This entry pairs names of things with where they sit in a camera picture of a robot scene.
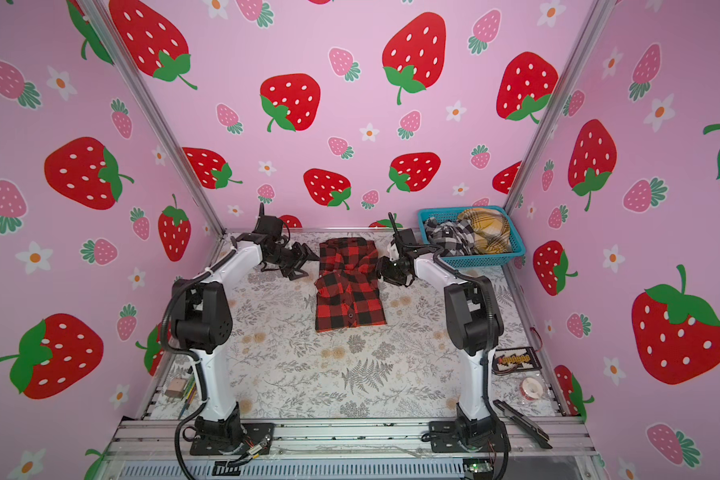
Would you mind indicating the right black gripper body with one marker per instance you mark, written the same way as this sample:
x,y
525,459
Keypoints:
x,y
391,270

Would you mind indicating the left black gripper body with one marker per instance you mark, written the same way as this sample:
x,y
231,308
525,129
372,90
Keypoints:
x,y
290,261

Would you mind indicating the red black plaid shirt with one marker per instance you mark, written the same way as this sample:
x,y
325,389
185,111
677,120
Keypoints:
x,y
348,294

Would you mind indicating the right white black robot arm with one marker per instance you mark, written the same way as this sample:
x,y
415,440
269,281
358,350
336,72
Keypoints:
x,y
474,326

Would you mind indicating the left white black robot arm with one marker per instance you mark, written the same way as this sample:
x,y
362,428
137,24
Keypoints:
x,y
197,323

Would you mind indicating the white black plaid shirt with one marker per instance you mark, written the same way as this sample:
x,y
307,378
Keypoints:
x,y
456,238

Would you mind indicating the yellow plaid shirt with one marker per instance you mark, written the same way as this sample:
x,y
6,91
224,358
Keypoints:
x,y
491,230

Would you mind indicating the teal plastic basket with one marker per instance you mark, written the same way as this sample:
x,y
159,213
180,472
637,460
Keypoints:
x,y
445,214

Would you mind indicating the black device with orange label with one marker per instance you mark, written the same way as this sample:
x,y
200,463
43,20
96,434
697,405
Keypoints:
x,y
515,360

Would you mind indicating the small tools bundle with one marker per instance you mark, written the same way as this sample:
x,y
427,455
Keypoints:
x,y
177,394

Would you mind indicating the clear tape roll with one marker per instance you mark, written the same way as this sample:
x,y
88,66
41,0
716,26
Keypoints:
x,y
532,389

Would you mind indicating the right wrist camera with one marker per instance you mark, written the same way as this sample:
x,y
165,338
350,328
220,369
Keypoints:
x,y
403,241

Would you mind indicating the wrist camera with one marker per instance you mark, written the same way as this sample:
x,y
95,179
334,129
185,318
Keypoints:
x,y
271,227
403,241

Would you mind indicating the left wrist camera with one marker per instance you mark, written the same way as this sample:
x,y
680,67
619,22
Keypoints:
x,y
271,227

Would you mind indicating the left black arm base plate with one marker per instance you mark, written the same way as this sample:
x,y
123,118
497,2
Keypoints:
x,y
237,440

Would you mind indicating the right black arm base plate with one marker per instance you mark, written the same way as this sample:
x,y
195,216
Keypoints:
x,y
461,436

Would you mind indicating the black flat bracket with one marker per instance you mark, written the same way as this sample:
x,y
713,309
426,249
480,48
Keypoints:
x,y
525,423

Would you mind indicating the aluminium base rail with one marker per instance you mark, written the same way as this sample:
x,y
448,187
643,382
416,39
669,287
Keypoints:
x,y
334,439

